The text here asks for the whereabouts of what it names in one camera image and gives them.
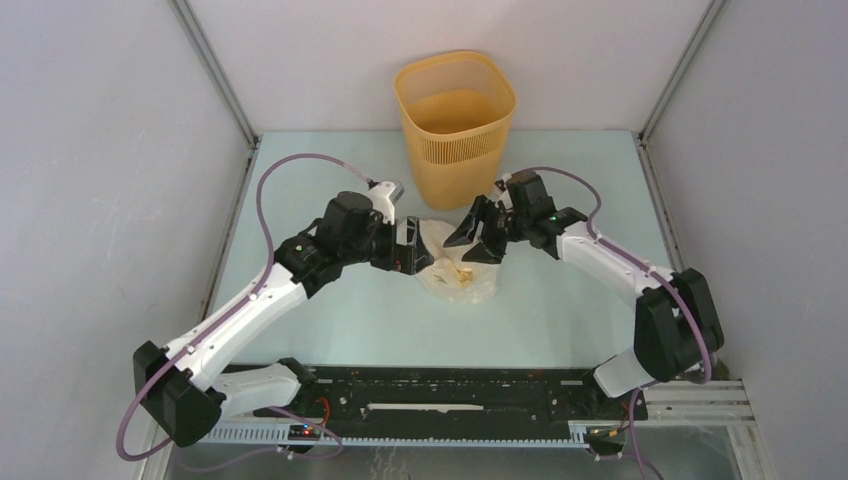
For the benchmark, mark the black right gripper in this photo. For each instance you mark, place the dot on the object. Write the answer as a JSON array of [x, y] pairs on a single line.
[[490, 250]]

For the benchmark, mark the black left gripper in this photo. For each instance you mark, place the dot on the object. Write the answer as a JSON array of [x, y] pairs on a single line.
[[406, 259]]

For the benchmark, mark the translucent cream trash bag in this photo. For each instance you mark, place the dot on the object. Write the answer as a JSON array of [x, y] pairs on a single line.
[[450, 277]]

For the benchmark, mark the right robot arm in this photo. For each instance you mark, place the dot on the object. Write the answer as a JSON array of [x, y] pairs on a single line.
[[676, 325]]

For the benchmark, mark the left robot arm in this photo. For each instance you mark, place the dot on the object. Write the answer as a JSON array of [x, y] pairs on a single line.
[[184, 386]]

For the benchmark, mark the orange plastic trash bin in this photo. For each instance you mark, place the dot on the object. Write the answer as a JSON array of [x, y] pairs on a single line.
[[456, 111]]

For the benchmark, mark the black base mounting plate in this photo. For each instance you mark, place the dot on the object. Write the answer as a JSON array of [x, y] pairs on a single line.
[[458, 404]]

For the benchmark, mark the left controller board with LEDs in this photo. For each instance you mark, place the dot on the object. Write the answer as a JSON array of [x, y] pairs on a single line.
[[301, 432]]

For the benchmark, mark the right controller board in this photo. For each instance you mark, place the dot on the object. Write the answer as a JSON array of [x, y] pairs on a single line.
[[604, 434]]

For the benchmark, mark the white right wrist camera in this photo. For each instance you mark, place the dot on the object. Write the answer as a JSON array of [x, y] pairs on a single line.
[[501, 194]]

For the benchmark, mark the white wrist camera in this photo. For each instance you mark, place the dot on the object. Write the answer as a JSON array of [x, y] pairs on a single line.
[[501, 194], [384, 196]]

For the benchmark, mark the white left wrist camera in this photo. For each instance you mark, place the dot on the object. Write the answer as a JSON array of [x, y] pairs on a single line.
[[384, 196]]

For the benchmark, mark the aluminium frame rail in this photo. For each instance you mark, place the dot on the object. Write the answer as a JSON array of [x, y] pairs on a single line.
[[544, 314]]

